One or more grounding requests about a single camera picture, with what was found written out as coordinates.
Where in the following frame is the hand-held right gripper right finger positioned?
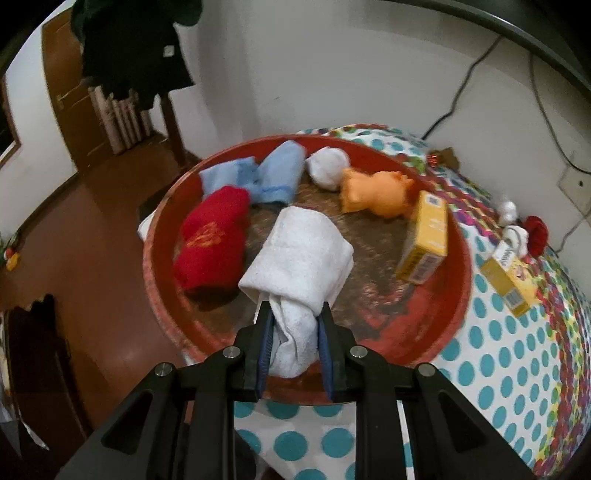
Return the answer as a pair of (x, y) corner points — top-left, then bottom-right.
(316, 302), (536, 480)

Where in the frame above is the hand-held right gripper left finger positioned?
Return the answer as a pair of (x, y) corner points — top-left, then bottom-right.
(55, 300), (275, 480)

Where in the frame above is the red round basin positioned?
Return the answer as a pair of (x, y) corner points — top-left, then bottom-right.
(142, 134), (474, 407)

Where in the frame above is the white towel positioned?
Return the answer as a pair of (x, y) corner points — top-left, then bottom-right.
(239, 206), (355, 379)

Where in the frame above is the red towel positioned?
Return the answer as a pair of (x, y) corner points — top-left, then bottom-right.
(173, 186), (252, 292)

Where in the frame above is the yellow cardboard box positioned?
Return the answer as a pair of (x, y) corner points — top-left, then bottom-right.
(480, 240), (540, 318)
(396, 191), (450, 283)

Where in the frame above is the orange rubber animal toy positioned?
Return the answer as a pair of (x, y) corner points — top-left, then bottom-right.
(339, 167), (415, 220)

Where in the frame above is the light blue towel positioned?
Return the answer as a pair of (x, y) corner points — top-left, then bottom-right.
(199, 157), (259, 201)
(252, 140), (306, 205)

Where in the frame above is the polka-dot cloth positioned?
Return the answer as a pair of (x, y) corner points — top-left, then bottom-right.
(233, 122), (591, 480)

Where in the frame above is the dark wooden furniture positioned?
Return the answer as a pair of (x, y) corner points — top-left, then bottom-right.
(0, 293), (93, 462)

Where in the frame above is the red rolled cloth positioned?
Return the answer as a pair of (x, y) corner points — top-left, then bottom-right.
(526, 215), (549, 257)

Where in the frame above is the yellow floor toy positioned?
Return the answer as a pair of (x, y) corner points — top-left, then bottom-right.
(0, 233), (21, 273)

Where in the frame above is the brown wooden door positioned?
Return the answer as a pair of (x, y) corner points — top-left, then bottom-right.
(41, 9), (116, 171)

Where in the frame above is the dark hanging clothing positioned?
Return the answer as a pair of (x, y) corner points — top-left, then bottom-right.
(69, 0), (204, 109)

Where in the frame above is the dark framed window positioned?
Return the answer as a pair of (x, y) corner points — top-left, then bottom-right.
(0, 78), (21, 167)

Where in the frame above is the dark wooden post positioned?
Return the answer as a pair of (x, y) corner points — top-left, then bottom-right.
(159, 90), (188, 169)

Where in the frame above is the thick black cable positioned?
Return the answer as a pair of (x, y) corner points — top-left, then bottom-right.
(420, 34), (504, 139)

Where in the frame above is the white wall socket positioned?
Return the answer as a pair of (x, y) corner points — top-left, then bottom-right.
(556, 166), (591, 215)

